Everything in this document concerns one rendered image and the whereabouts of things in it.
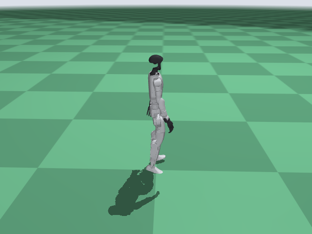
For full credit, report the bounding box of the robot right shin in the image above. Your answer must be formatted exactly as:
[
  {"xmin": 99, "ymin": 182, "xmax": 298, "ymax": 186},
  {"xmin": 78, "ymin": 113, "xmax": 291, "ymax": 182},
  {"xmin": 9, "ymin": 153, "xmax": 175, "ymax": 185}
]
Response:
[{"xmin": 150, "ymin": 143, "xmax": 161, "ymax": 169}]

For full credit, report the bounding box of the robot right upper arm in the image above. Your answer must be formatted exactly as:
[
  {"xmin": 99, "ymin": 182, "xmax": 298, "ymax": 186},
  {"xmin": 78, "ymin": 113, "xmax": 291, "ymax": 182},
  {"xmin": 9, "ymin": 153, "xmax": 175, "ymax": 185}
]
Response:
[{"xmin": 153, "ymin": 78, "xmax": 163, "ymax": 105}]

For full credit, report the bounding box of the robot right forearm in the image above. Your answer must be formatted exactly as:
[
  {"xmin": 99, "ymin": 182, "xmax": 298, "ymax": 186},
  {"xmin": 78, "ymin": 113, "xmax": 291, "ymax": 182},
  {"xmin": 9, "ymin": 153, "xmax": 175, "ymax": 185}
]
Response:
[{"xmin": 158, "ymin": 99, "xmax": 169, "ymax": 121}]

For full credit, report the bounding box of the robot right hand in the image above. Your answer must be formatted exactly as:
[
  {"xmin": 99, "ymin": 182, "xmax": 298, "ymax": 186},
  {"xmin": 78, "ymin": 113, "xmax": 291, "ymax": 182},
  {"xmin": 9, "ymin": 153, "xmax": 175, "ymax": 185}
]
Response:
[{"xmin": 163, "ymin": 118, "xmax": 174, "ymax": 133}]

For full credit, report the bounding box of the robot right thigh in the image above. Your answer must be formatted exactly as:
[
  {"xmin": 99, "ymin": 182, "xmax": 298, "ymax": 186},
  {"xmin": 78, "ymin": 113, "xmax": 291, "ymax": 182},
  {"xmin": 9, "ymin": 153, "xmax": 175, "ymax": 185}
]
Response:
[{"xmin": 151, "ymin": 113, "xmax": 165, "ymax": 148}]

